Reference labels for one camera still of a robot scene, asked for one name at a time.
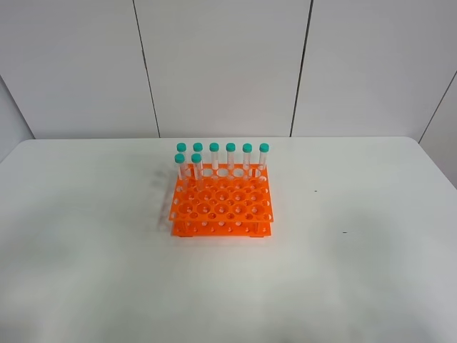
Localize green-capped test tube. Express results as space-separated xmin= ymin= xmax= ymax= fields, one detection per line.
xmin=191 ymin=153 xmax=204 ymax=191

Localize orange test tube rack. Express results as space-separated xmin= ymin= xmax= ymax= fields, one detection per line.
xmin=169 ymin=163 xmax=273 ymax=237

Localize second row left tube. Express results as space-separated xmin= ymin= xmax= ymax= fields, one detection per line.
xmin=174 ymin=153 xmax=188 ymax=192

